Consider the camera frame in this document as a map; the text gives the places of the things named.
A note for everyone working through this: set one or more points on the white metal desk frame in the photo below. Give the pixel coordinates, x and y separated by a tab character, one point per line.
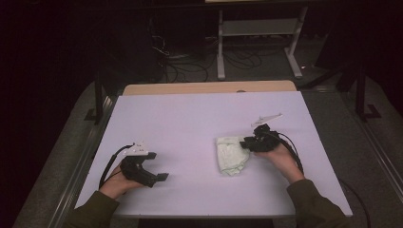
259	27

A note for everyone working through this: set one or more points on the person's left hand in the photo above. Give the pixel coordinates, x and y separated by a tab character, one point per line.
118	185

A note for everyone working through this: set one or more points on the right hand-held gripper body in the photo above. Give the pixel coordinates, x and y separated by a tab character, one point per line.
266	139

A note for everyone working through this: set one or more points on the black metal stand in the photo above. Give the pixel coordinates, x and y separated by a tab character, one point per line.
99	104
361	95

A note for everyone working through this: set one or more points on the person's right hand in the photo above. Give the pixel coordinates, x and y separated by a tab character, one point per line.
282	161

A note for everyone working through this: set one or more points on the pale green baby shirt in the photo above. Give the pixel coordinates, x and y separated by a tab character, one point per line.
231	155

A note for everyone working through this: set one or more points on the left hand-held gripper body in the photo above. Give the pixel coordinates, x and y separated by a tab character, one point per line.
134	166

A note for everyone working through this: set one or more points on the grey metal floor rail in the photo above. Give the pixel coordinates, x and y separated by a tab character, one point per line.
377	152
82	158

